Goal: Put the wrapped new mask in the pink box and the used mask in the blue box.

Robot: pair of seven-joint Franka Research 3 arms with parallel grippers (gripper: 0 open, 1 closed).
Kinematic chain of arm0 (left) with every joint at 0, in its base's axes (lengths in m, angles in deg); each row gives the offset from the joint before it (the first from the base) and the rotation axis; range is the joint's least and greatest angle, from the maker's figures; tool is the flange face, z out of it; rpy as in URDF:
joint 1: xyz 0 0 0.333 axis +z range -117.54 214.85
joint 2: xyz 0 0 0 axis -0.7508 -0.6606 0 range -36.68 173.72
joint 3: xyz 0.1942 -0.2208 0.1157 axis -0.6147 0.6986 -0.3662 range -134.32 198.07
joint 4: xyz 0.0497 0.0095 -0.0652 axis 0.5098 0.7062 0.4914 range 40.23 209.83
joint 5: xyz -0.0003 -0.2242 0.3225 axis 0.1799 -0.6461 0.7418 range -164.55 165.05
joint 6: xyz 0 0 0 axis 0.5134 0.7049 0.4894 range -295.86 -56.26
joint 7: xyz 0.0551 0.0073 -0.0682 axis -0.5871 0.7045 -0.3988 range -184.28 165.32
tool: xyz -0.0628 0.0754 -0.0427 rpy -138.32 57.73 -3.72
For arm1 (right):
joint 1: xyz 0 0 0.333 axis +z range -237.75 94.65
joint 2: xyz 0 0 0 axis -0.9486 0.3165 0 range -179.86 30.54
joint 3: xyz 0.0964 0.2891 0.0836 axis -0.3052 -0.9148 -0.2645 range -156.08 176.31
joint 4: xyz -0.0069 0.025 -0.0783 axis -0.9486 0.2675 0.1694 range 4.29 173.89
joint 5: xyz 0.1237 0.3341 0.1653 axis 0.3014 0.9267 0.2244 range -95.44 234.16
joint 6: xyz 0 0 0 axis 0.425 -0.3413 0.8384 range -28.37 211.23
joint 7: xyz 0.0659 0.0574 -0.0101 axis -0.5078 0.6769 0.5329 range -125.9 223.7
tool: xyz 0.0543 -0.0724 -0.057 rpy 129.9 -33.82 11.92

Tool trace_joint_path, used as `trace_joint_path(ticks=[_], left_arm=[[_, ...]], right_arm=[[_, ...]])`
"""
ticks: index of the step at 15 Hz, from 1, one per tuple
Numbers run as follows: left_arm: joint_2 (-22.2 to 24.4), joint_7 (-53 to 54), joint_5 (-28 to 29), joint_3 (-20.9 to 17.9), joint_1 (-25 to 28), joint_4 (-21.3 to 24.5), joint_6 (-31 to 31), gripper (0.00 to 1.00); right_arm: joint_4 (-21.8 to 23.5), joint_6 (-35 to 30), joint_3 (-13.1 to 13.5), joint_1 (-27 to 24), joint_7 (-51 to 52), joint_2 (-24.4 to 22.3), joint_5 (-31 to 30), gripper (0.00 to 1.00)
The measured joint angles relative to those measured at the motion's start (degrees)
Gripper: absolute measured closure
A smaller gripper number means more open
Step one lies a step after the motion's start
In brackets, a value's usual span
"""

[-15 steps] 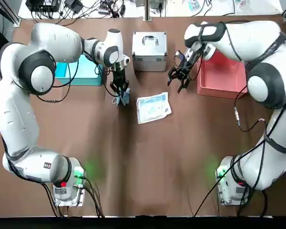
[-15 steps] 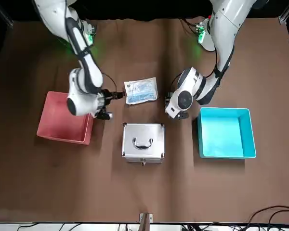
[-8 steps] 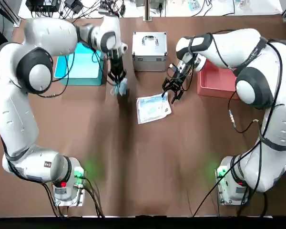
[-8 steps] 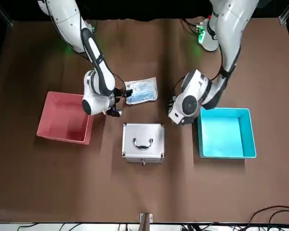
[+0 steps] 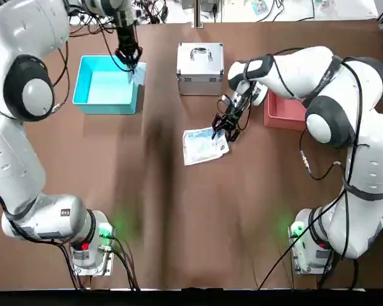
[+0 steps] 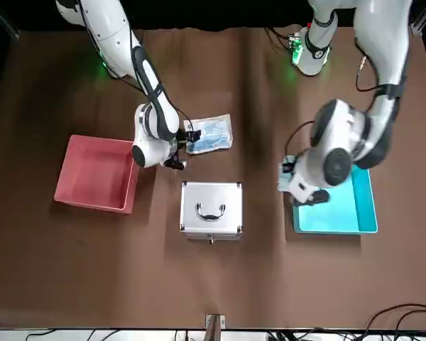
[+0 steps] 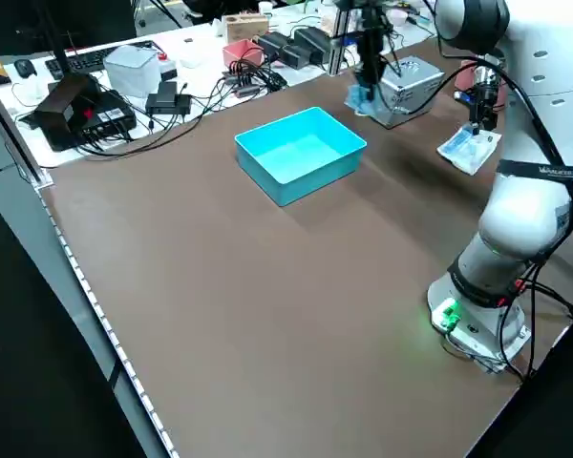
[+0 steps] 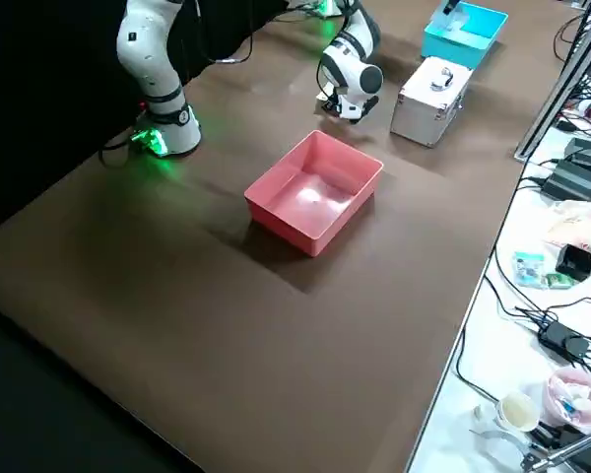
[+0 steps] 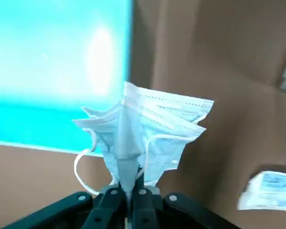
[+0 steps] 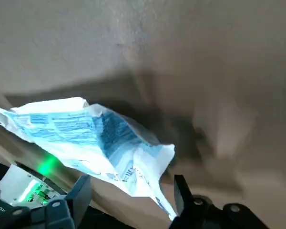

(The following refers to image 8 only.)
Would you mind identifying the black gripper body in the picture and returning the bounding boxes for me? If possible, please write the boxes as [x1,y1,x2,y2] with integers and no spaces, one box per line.
[323,91,379,125]

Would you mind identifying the blue plastic box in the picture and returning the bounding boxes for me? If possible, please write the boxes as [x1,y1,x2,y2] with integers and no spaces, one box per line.
[421,0,509,70]

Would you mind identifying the pink plastic box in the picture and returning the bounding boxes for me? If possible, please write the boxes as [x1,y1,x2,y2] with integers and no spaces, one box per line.
[243,129,385,258]

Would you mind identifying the small black box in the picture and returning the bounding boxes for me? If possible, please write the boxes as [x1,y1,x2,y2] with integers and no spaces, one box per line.
[555,243,591,285]

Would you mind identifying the silver aluminium case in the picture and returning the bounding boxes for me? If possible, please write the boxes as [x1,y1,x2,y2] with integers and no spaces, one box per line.
[389,55,476,149]

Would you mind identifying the whitish plastic bag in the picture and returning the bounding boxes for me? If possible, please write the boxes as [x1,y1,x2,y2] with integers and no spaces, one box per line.
[544,199,591,252]

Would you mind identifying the teal printed packet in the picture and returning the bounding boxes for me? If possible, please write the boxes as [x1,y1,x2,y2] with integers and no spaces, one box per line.
[513,250,546,287]

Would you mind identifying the white side table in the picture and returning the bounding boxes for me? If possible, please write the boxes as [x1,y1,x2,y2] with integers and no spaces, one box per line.
[406,112,591,473]

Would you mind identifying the black backdrop cloth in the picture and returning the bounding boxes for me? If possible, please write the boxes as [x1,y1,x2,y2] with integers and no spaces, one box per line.
[0,0,326,237]

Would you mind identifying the black adapter hub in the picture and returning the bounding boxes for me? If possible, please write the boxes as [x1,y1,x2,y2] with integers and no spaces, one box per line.
[536,319,591,359]

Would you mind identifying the pink waste cup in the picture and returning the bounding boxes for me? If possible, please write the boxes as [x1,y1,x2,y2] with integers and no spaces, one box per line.
[541,367,591,435]

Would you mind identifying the silver metal rod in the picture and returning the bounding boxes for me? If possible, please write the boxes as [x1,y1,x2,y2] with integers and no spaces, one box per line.
[521,428,591,473]

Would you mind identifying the aluminium frame post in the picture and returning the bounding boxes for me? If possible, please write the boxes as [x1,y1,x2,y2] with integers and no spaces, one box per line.
[514,0,591,162]

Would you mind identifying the tangled cable bundle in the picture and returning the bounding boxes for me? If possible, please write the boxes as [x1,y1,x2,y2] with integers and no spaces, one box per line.
[556,73,591,139]

